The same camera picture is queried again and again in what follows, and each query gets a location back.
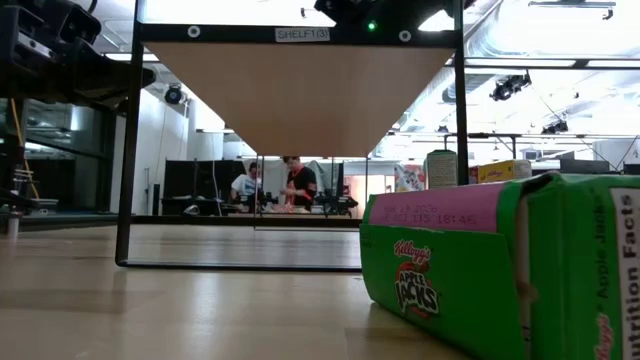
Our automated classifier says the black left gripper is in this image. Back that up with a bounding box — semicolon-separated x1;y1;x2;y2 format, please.
0;0;157;109

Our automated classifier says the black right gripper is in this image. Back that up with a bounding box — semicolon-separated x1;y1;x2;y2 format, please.
313;0;454;26

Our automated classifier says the green Apple Jacks cereal box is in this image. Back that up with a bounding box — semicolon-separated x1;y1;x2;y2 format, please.
425;149;459;190
358;171;640;360

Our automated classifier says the white shelf label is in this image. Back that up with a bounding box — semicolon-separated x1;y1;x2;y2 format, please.
274;27;331;43

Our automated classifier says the yellow Corn Pops cereal box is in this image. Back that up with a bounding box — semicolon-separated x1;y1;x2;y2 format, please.
468;159;533;185

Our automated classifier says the round black ceiling speaker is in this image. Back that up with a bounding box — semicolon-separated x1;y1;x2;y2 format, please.
163;83;185;106

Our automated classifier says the black partition screen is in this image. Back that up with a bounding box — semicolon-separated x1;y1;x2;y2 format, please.
162;159;236;216

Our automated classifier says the black ceiling fixture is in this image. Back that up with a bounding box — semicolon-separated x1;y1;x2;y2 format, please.
489;72;533;103
541;119;570;135

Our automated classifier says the black metal rack bar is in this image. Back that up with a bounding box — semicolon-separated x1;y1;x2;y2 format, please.
443;132;524;160

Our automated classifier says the person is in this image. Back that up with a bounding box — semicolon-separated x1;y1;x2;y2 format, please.
280;155;318;211
230;162;262;201

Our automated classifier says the colourful unicorn picture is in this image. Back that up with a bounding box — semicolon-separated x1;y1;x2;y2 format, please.
393;163;427;194

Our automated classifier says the black computer monitor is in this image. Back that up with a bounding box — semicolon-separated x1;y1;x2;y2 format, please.
559;158;612;175

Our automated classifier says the yellow cable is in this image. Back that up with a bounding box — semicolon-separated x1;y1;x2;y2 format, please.
9;98;40;200

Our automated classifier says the wooden shelf with black frame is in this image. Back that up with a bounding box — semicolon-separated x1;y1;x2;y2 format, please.
114;0;470;274

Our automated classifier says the black metal table frame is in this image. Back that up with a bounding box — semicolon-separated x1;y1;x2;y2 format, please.
0;213;362;231

